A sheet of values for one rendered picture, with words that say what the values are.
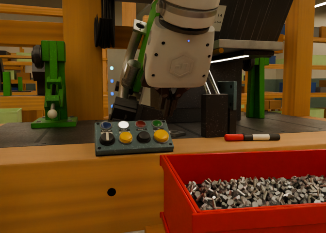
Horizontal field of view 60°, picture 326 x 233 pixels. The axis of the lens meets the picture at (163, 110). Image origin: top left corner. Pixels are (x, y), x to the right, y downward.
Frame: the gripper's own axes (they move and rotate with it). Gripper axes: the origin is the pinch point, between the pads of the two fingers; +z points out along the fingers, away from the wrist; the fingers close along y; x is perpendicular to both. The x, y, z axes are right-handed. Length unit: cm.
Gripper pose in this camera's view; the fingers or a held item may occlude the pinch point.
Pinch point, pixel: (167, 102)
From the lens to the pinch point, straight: 50.6
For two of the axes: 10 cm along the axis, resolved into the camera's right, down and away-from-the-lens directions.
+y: 9.7, -0.2, 2.5
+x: -2.1, -6.5, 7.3
